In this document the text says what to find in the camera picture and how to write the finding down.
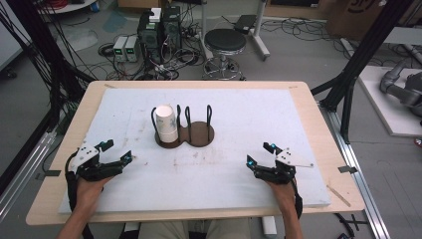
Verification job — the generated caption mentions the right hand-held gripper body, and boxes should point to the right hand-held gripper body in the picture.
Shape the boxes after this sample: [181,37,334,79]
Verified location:
[255,147,315,185]

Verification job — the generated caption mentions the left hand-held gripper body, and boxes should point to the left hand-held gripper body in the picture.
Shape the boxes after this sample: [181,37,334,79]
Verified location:
[68,140,125,182]

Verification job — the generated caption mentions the brown cup holder wire loops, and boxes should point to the brown cup holder wire loops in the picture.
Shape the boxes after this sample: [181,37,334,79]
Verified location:
[150,104,216,149]

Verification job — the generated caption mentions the person's right hand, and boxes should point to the person's right hand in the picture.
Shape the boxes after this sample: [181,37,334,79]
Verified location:
[265,178,298,213]

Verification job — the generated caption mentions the person's left hand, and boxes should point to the person's left hand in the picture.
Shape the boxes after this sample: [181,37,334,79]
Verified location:
[75,173,115,213]

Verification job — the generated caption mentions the white foam mat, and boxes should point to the white foam mat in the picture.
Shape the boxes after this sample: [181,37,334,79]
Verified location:
[59,88,331,214]

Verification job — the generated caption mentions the white table leg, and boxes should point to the white table leg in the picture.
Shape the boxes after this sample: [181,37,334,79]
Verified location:
[262,216,278,238]

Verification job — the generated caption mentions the thin wooden strip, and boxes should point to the thin wooden strip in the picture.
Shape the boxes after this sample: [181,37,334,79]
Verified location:
[326,184,352,208]

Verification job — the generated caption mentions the person's legs in beige pants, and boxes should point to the person's legs in beige pants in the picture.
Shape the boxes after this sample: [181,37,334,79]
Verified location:
[137,217,253,239]

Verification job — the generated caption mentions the grey power supply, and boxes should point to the grey power supply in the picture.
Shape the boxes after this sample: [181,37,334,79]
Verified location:
[112,35,128,63]
[124,35,139,63]

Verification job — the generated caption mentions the white metal stand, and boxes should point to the white metal stand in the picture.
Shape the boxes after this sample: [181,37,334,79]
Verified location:
[198,0,272,62]

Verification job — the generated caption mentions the black computer tower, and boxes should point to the black computer tower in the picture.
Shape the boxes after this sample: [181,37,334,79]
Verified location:
[161,5,183,51]
[136,9,163,64]

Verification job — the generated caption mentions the black round stool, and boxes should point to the black round stool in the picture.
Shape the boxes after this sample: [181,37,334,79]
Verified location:
[202,28,248,82]

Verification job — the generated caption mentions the white platform board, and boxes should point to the white platform board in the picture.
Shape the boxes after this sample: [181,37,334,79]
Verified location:
[357,65,422,137]

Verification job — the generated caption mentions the flat black device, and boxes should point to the flat black device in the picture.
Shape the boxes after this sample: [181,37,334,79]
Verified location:
[233,14,258,35]

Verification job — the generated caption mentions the grey cabinet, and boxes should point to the grey cabinet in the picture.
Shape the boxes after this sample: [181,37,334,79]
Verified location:
[0,0,24,71]

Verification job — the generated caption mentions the small white box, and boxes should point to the small white box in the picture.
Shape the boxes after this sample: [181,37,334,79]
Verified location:
[148,7,162,23]

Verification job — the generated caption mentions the white round table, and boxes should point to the white round table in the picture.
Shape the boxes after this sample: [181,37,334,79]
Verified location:
[36,0,98,15]

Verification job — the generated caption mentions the cardboard box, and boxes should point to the cardboard box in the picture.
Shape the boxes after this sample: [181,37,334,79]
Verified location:
[326,0,422,41]

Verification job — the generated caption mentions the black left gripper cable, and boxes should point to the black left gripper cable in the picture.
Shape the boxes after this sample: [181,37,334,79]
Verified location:
[64,152,80,215]

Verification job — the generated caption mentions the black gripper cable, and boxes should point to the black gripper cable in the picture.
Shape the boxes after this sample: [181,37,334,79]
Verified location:
[291,178,304,220]
[64,152,80,215]

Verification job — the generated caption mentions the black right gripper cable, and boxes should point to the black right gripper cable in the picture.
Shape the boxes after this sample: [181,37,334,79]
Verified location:
[291,178,304,220]

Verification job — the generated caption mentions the aluminium rail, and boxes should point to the aluminium rail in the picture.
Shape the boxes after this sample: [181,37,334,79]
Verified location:
[317,103,392,239]
[0,130,58,222]

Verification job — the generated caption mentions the black floor bracket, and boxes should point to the black floor bracket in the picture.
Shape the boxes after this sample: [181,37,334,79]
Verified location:
[334,212,369,239]

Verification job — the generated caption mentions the tangle of floor cables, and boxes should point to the tangle of floor cables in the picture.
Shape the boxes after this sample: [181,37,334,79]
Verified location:
[98,39,205,82]

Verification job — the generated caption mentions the black floor cables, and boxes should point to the black floor cables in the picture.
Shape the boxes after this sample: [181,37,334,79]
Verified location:
[262,16,349,61]

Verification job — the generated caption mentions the black metal frame with cables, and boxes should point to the black metal frame with cables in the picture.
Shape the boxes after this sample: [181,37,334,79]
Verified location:
[0,0,98,197]

